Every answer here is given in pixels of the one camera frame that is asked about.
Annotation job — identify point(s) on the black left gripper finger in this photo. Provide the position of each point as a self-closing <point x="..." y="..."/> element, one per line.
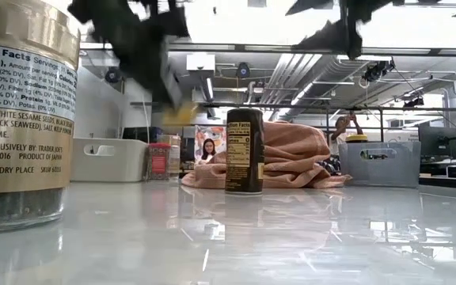
<point x="170" y="93"/>

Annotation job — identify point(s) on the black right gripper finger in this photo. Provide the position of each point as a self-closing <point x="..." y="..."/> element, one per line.
<point x="327" y="39"/>
<point x="315" y="6"/>

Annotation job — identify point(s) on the spice jar with tan lid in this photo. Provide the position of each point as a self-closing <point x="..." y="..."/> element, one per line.
<point x="22" y="118"/>
<point x="175" y="158"/>

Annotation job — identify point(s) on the spice jar with red lid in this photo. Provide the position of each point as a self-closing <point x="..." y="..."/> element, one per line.
<point x="158" y="164"/>

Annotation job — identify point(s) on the white plastic bin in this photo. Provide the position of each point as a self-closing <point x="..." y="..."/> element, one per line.
<point x="109" y="166"/>

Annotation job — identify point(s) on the dark spice jar yellow lid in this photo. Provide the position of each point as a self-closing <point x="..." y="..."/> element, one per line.
<point x="356" y="138"/>
<point x="245" y="158"/>

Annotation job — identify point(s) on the white ceiling box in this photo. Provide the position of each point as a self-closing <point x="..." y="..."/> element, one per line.
<point x="200" y="62"/>

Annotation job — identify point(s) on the black round ceiling device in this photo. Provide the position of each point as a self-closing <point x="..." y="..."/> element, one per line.
<point x="111" y="76"/>
<point x="243" y="70"/>

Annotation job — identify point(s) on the silver ventilation ducts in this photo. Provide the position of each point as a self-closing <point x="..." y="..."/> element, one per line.
<point x="291" y="75"/>

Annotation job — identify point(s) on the floral poster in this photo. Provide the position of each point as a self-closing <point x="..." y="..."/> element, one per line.
<point x="202" y="134"/>

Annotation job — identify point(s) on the black ceiling lamp cluster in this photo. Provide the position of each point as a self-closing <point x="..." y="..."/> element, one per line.
<point x="376" y="71"/>

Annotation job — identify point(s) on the person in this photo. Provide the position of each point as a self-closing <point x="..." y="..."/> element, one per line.
<point x="339" y="126"/>
<point x="208" y="148"/>

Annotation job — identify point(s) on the peach cloth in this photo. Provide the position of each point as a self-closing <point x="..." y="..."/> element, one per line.
<point x="291" y="154"/>

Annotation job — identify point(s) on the grey plastic bin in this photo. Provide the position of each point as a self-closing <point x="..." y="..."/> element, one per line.
<point x="382" y="172"/>

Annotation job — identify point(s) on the black computer monitor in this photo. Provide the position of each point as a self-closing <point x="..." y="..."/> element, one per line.
<point x="438" y="142"/>

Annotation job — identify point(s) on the black metal rack frame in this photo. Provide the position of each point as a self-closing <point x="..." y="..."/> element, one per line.
<point x="311" y="106"/>

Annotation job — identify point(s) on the long ceiling light rail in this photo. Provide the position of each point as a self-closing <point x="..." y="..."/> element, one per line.
<point x="251" y="48"/>

